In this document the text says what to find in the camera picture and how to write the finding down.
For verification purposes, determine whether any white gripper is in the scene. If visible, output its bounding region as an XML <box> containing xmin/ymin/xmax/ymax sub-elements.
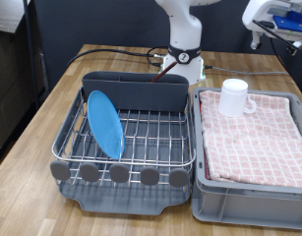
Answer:
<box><xmin>241</xmin><ymin>0</ymin><xmax>302</xmax><ymax>56</ymax></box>

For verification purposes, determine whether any white plastic mug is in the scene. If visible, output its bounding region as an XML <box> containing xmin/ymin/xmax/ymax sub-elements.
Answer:
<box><xmin>217</xmin><ymin>78</ymin><xmax>258</xmax><ymax>118</ymax></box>

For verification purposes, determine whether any brown wooden spoon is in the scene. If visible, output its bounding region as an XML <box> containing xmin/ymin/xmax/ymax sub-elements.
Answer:
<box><xmin>151</xmin><ymin>61</ymin><xmax>178</xmax><ymax>84</ymax></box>

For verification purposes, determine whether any blue round plate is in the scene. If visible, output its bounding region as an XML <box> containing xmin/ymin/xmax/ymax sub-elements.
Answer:
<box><xmin>87</xmin><ymin>89</ymin><xmax>126</xmax><ymax>161</ymax></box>

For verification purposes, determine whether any grey dish drying rack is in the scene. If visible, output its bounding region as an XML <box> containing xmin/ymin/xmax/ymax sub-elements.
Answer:
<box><xmin>49</xmin><ymin>87</ymin><xmax>194</xmax><ymax>216</ymax></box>

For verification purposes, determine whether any pink checkered cloth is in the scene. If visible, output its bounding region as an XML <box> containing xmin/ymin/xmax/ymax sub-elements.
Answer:
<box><xmin>199</xmin><ymin>89</ymin><xmax>302</xmax><ymax>190</ymax></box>

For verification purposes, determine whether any dark grey cutlery holder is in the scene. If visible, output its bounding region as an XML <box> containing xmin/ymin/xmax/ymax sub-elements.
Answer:
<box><xmin>81</xmin><ymin>71</ymin><xmax>191</xmax><ymax>113</ymax></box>

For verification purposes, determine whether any red label strip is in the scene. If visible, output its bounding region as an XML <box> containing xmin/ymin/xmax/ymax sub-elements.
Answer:
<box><xmin>204</xmin><ymin>152</ymin><xmax>212</xmax><ymax>181</ymax></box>

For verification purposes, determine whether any grey plastic crate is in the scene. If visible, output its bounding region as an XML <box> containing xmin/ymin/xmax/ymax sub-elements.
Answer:
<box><xmin>191</xmin><ymin>86</ymin><xmax>302</xmax><ymax>231</ymax></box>

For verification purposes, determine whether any brown cardboard box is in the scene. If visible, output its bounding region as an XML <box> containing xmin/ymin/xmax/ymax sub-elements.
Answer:
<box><xmin>0</xmin><ymin>29</ymin><xmax>32</xmax><ymax>153</ymax></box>

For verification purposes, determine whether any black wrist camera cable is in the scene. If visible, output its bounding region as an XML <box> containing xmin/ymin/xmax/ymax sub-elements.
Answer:
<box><xmin>252</xmin><ymin>19</ymin><xmax>302</xmax><ymax>53</ymax></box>

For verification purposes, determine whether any grey cable on table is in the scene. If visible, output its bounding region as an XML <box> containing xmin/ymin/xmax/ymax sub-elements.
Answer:
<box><xmin>204</xmin><ymin>64</ymin><xmax>289</xmax><ymax>76</ymax></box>

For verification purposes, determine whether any metal wire dish rack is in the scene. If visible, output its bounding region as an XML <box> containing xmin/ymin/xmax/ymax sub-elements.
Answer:
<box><xmin>51</xmin><ymin>87</ymin><xmax>197</xmax><ymax>191</ymax></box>

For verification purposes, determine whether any black cable on table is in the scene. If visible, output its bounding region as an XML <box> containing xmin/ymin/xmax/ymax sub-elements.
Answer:
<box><xmin>67</xmin><ymin>45</ymin><xmax>168</xmax><ymax>69</ymax></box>

